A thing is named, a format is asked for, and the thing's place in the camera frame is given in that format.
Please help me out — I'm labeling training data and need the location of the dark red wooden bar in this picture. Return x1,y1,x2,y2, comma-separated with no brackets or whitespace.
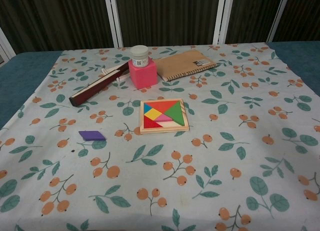
68,62,130,108

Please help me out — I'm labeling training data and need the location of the wooden tangram tray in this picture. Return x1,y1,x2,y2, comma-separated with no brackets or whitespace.
139,98,191,135

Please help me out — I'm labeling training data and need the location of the yellow square tangram piece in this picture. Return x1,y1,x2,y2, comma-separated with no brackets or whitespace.
144,108,165,120

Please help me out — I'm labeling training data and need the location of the floral print tablecloth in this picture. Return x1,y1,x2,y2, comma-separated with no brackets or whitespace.
0,42,320,231

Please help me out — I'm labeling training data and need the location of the brown stitched notebook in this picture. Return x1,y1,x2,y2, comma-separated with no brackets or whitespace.
152,50,218,82

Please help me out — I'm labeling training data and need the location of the orange large triangle tangram piece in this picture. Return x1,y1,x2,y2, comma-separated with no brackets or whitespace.
144,101,181,115

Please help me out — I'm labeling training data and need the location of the pink triangular block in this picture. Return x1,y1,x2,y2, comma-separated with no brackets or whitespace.
155,113,176,123

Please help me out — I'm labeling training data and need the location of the white round jar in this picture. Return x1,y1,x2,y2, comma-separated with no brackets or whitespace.
130,45,149,68

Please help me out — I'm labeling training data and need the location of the purple parallelogram tangram piece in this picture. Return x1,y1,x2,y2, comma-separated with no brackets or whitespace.
78,130,107,142

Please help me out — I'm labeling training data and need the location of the green triangle tangram piece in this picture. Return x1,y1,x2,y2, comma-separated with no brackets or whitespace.
163,101,183,127

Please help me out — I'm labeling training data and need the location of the dark folding screen panel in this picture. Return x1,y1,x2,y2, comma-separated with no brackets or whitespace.
0,0,119,55
266,0,320,43
219,0,285,44
109,0,227,48

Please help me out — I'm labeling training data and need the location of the red triangle tangram piece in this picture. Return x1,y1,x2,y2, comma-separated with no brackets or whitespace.
143,115,165,130

